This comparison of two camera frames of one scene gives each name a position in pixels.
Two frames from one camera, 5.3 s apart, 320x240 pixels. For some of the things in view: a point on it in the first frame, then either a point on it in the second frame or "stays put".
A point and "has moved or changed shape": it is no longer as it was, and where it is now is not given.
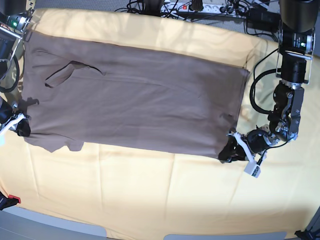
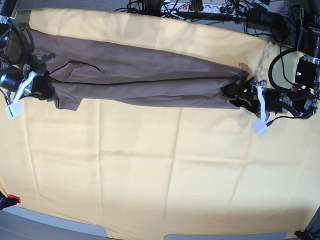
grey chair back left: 19,223 stays put
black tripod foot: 306,235 stays put
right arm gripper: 254,141 -> 265,100
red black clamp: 5,202 stays put
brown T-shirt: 79,91 has moved or changed shape
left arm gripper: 8,120 -> 11,77
